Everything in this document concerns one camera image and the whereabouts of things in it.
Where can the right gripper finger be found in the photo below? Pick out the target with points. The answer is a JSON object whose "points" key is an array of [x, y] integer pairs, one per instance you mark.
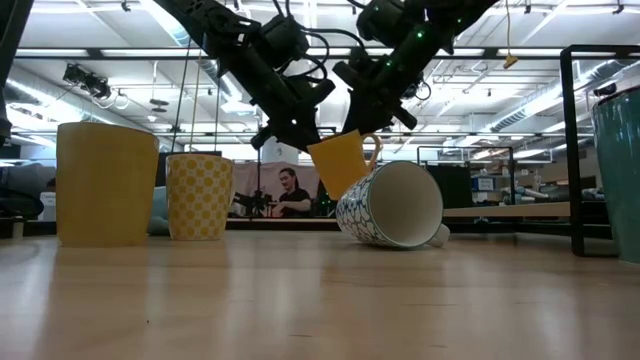
{"points": [[378, 119], [359, 115]]}

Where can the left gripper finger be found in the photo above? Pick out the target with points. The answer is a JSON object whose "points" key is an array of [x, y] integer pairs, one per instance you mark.
{"points": [[295, 134], [311, 130]]}

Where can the small plain yellow mug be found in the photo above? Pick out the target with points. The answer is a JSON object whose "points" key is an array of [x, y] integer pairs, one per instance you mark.
{"points": [[337, 165]]}

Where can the blue white patterned mug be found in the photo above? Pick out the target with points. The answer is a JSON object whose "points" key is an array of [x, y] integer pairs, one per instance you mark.
{"points": [[360, 210]]}

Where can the yellow polka dot mug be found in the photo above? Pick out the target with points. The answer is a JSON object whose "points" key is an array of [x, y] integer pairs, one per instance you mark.
{"points": [[200, 200]]}

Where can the large mustard yellow mug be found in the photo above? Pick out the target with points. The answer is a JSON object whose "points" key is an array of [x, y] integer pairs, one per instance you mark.
{"points": [[105, 185]]}

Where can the teal mug brown rim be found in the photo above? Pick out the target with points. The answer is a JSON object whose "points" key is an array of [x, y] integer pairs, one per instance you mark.
{"points": [[620, 175]]}

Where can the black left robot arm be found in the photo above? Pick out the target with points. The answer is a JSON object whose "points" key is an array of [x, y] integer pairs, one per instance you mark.
{"points": [[235, 45]]}

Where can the black background robot arm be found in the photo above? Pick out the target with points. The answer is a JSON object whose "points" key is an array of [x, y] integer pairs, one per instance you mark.
{"points": [[327, 205], [255, 202]]}

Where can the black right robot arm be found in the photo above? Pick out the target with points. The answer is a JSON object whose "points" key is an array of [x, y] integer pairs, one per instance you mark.
{"points": [[450, 25]]}

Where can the white cylinder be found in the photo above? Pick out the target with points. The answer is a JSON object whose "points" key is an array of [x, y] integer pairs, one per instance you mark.
{"points": [[285, 155]]}

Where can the pink cloth curtain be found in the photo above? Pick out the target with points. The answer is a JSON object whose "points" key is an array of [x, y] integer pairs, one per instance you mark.
{"points": [[260, 177]]}

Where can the black ceiling spotlight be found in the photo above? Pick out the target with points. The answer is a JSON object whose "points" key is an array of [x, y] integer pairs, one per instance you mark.
{"points": [[98, 88], [75, 74]]}

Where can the black overhead beam light strips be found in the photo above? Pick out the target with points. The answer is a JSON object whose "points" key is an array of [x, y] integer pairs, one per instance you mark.
{"points": [[50, 52]]}

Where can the black background metal frame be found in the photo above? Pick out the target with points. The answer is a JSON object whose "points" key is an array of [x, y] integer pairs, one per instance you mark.
{"points": [[259, 175]]}

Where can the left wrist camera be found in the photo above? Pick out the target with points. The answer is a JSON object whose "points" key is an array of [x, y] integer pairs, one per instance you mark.
{"points": [[282, 40]]}

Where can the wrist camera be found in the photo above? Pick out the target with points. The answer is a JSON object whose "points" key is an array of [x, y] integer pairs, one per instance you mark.
{"points": [[380, 22], [282, 40]]}

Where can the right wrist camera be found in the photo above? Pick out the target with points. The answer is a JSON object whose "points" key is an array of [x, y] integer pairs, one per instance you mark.
{"points": [[380, 22]]}

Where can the black aluminium table frame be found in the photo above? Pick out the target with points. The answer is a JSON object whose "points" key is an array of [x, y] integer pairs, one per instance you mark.
{"points": [[280, 225]]}

